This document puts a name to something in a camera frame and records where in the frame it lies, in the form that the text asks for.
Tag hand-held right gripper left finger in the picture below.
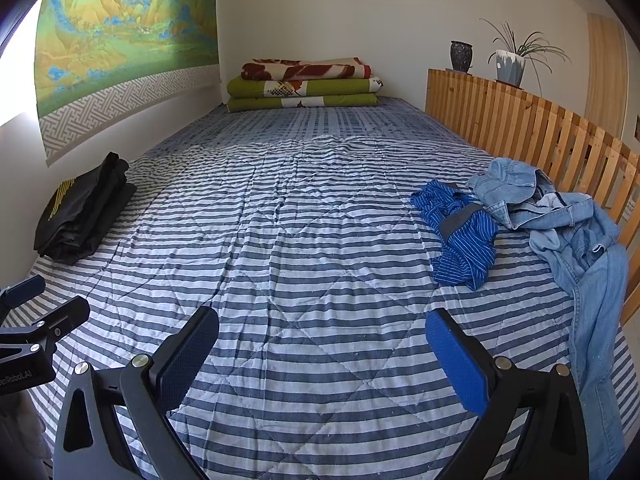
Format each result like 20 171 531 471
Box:
54 306 219 480

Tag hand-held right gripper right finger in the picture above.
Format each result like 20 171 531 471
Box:
425 308 591 480

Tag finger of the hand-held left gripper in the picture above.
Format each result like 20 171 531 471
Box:
29 296 91 362
0 275 47 322

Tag blue pinstriped shorts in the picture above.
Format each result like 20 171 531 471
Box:
411 180 499 291

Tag person's left forearm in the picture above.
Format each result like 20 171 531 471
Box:
0 385 54 480

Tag black folded clothes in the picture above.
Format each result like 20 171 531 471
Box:
33 151 137 266

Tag blue white striped quilt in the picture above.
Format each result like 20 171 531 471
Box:
0 132 628 480

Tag light blue denim jeans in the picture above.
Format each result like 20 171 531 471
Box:
510 180 632 458

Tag light denim garment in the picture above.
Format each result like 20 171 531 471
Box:
469 157 553 228

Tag blue checked bed sheet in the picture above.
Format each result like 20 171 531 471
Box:
145 97 483 158

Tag green plant in white pot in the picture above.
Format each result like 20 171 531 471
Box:
478 20 572 97

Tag red floral folded blanket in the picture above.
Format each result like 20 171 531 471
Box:
241 57 374 81

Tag dark ceramic pot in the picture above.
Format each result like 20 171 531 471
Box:
448 40 474 74

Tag wooden slatted bed rail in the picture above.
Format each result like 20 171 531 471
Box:
425 67 640 333

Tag landscape wall poster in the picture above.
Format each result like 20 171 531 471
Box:
32 0 222 167

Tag light wooden wall board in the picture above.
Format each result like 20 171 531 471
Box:
584 12 629 142

